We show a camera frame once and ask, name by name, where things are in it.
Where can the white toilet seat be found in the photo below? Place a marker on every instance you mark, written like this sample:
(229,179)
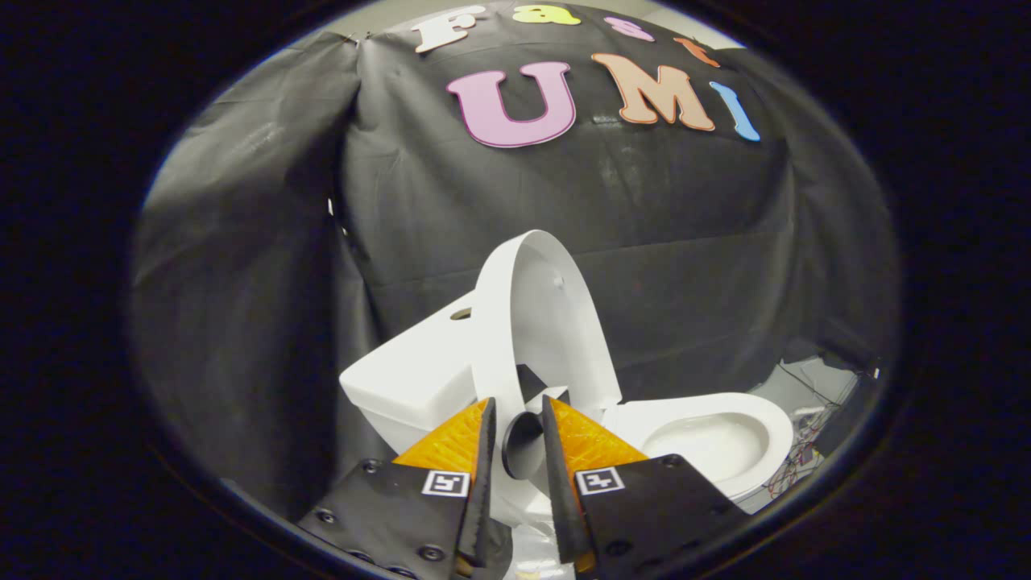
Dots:
(773,419)

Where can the white toilet lid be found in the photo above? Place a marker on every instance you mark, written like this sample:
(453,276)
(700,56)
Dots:
(548,322)

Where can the black backdrop cloth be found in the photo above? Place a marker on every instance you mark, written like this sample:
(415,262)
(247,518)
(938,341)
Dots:
(644,217)

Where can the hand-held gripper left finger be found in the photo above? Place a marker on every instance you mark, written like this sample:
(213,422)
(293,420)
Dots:
(387,515)

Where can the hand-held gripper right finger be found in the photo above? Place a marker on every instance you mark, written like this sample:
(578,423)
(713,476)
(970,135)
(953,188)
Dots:
(644,515)

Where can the white toilet with tank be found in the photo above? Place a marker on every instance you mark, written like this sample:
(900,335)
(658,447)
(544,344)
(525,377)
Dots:
(419,379)

